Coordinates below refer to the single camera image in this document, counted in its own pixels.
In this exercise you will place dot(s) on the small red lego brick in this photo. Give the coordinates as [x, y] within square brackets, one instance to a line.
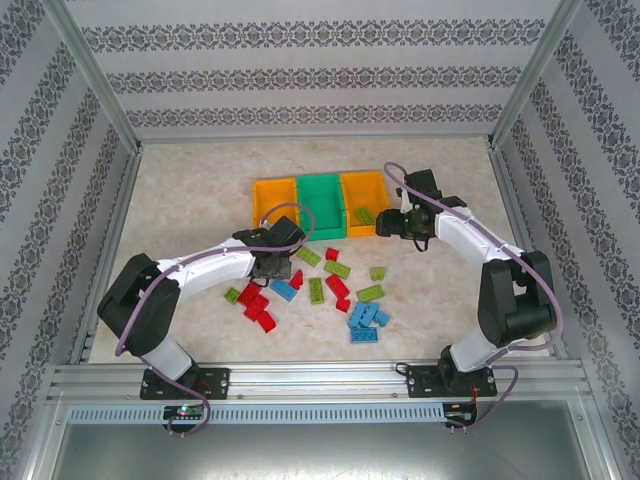
[343, 304]
[297, 280]
[332, 254]

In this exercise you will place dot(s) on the small green lego brick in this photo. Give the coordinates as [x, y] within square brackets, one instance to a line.
[232, 295]
[377, 273]

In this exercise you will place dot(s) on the orange plastic bin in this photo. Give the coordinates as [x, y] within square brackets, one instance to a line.
[275, 192]
[360, 192]

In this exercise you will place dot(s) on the green plastic bin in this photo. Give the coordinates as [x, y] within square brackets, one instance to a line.
[320, 205]

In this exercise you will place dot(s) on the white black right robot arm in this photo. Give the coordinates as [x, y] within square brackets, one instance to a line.
[465, 235]

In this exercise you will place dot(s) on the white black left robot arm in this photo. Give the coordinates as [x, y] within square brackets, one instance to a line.
[210, 265]

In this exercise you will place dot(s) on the red arched lego brick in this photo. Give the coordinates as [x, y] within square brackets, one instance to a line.
[267, 322]

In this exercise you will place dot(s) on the long blue lego brick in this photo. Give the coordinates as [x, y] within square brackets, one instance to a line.
[360, 313]

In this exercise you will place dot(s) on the blue lego brick with holes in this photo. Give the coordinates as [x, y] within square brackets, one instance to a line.
[364, 335]

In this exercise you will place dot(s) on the small circuit board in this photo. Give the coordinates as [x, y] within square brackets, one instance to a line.
[184, 411]
[460, 416]

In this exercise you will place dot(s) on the grey sheet metal panel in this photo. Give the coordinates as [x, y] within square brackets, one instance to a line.
[320, 455]

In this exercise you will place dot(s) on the aluminium side rail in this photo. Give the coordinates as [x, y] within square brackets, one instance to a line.
[515, 210]
[109, 250]

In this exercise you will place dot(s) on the aluminium mounting rail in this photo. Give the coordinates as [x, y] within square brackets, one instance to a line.
[320, 380]

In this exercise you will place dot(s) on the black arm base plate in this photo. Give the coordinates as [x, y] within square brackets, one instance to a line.
[417, 382]
[215, 382]

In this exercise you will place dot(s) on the aluminium frame post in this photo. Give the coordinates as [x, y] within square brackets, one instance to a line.
[532, 75]
[102, 85]

